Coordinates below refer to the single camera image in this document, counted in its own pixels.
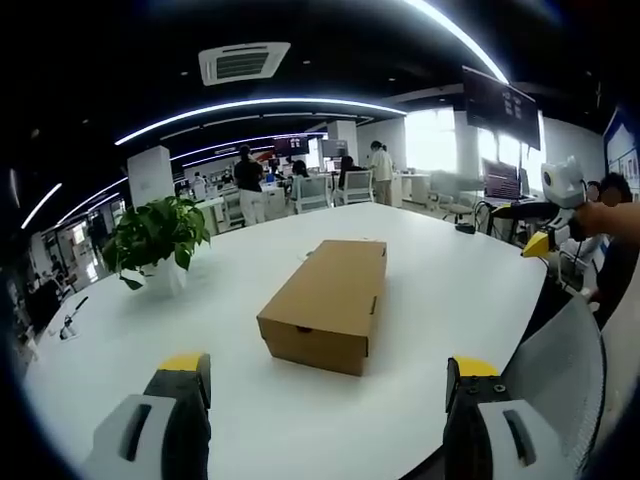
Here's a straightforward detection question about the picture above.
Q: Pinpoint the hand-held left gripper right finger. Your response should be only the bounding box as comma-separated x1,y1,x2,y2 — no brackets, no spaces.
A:
443,355,551,480

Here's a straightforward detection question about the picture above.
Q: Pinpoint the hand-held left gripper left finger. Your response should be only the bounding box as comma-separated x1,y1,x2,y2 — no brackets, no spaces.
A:
79,352,213,480

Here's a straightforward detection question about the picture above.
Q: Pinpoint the brown cardboard shoe box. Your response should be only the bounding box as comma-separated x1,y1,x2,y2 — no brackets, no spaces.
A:
256,239,389,378

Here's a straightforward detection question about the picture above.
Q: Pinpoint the computer monitor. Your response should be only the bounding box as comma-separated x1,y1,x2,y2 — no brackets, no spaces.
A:
482,158,521,201

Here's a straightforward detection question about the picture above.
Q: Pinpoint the grey mesh office chair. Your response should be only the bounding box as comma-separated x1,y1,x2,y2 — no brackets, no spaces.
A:
499,292,609,476

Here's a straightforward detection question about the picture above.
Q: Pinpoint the hanging dark display screen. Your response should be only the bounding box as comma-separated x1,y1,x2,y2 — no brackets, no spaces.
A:
462,64,544,151

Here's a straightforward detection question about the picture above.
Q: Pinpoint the white plant pot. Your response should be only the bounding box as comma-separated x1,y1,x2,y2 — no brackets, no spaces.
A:
142,254,189,297

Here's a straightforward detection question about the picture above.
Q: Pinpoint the white office chair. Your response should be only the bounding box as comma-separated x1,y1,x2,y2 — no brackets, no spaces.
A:
220,192,246,232
294,175,331,214
344,169,375,206

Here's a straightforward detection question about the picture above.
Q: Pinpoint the green potted plant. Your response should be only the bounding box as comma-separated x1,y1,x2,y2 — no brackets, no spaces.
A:
101,195,213,291

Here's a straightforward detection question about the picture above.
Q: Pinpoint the ceiling air conditioner vent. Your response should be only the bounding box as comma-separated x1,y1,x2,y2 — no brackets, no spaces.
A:
198,41,292,87

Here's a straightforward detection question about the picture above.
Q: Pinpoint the wall poster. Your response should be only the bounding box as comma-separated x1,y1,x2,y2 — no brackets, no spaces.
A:
602,104,640,194

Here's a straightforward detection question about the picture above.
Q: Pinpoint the distant wall display screen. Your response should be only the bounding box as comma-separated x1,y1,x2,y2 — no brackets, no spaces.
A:
272,135,312,157

